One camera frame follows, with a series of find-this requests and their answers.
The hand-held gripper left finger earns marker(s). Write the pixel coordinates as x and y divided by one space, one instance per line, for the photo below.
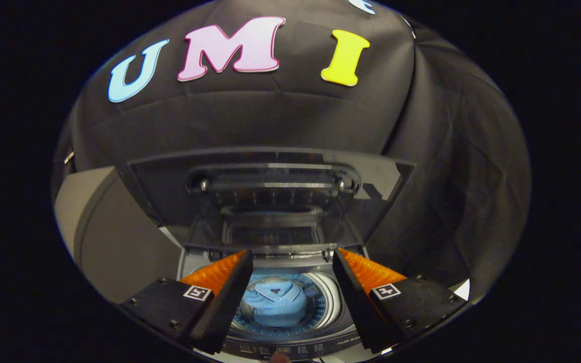
225 305

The grey table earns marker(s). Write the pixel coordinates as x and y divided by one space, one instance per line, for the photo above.
119 252

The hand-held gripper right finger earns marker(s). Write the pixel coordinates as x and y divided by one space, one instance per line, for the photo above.
356 302

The black backdrop cloth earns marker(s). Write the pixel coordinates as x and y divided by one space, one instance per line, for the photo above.
270 121

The silver clip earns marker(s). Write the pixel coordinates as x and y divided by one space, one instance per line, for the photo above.
68 157

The light blue polo shirt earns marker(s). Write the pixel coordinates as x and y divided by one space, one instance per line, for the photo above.
280 302

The dark washing machine lid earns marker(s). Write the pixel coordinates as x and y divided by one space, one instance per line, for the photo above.
159 181

